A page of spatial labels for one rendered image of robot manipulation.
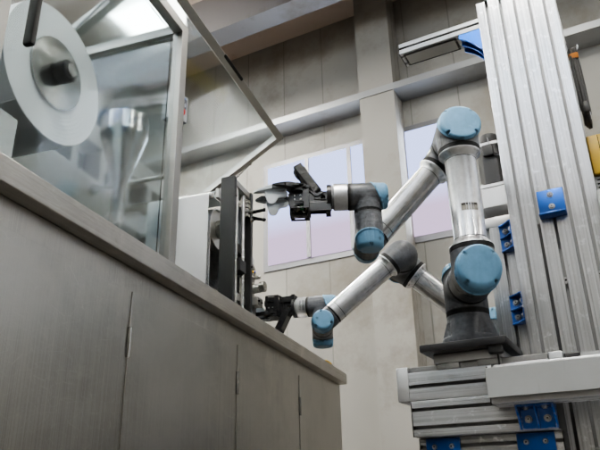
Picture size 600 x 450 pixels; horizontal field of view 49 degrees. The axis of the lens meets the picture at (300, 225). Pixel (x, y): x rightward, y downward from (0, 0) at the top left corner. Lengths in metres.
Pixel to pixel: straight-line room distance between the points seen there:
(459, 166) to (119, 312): 1.02
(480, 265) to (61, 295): 1.03
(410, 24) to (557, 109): 3.98
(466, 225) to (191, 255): 0.93
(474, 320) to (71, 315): 1.08
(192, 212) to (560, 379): 1.29
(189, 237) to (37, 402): 1.30
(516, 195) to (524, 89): 0.36
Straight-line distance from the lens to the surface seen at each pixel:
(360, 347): 5.03
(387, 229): 1.87
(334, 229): 5.36
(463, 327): 1.79
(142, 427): 1.27
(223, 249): 2.07
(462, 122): 1.87
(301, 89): 6.19
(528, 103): 2.21
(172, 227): 1.51
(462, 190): 1.79
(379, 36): 5.84
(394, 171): 5.12
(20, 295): 1.01
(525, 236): 2.04
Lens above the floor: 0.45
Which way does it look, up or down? 23 degrees up
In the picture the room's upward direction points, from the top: 1 degrees counter-clockwise
